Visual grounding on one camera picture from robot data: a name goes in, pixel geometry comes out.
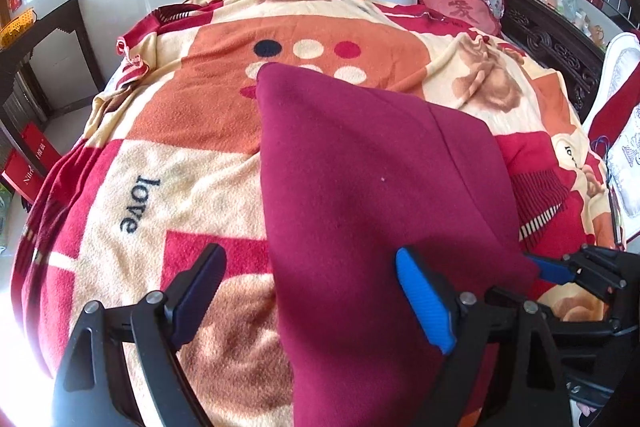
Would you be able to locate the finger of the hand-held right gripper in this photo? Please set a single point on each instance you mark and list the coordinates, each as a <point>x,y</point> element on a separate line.
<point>552,270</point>

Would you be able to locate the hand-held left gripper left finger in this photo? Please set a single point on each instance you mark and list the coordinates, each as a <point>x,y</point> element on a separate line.
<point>200,302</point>

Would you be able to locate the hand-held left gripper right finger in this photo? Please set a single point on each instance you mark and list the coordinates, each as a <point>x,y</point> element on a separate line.
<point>425,302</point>

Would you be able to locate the maroon fleece garment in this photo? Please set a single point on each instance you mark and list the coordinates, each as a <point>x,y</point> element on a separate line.
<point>360,187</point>

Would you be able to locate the red cloth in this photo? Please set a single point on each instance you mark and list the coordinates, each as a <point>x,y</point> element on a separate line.
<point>615,112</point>

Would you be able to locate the printed red orange blanket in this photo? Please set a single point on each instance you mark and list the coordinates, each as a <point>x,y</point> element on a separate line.
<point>200,107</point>

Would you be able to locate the red box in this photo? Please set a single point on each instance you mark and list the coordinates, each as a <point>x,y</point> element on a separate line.
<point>40,147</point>
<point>22,179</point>

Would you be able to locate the dark carved wooden headboard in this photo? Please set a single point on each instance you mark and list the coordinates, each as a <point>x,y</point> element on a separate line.
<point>550,47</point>

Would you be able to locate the red heart pillow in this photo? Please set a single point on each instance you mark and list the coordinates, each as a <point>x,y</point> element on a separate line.
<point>457,7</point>

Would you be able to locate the dark wooden table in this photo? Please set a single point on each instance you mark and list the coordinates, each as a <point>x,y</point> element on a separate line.
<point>60,37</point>

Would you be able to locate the yellow basket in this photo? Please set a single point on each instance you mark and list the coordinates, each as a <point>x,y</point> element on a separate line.
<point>17,27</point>

